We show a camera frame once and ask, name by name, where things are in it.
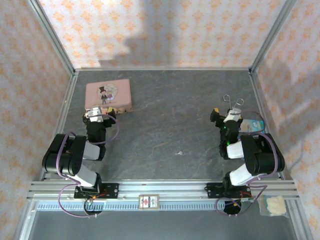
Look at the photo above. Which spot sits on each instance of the pink tin box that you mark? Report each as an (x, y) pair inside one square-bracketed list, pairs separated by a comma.
[(107, 93)]

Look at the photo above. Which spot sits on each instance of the small silver key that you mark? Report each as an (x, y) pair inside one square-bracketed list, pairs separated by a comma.
[(179, 153)]

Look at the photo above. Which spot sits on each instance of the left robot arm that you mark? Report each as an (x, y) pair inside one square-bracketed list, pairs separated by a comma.
[(85, 176)]

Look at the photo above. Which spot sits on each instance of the light blue packet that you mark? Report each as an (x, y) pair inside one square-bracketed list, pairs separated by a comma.
[(252, 126)]

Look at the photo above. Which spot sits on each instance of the plastic bag with white pieces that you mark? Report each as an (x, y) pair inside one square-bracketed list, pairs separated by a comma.
[(273, 205)]

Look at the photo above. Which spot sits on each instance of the red and white card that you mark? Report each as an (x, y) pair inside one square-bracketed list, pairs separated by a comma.
[(148, 201)]

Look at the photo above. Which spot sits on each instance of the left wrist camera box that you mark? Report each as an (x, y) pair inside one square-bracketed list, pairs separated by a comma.
[(93, 113)]

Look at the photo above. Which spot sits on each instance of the aluminium side rail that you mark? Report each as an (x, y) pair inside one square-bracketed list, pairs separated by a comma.
[(260, 100), (60, 125)]

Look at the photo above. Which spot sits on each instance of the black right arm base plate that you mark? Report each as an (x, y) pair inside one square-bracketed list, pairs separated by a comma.
[(215, 190)]

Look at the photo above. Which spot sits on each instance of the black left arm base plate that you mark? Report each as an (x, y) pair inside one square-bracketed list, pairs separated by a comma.
[(111, 190)]

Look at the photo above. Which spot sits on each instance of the aluminium rear rail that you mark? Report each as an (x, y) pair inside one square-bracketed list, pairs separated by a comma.
[(162, 68)]

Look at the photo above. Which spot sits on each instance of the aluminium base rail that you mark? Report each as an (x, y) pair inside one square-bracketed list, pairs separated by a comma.
[(162, 188)]

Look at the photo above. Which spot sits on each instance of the aluminium frame post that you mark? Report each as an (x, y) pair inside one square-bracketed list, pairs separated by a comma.
[(272, 35), (52, 37)]

